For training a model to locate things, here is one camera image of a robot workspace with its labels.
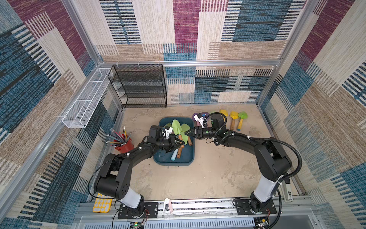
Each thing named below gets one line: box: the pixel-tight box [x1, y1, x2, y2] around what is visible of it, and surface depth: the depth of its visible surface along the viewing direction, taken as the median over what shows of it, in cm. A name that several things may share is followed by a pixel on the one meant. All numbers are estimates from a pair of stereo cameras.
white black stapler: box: [285, 183, 294, 202], surface depth 77 cm
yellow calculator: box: [92, 192, 113, 213], surface depth 76 cm
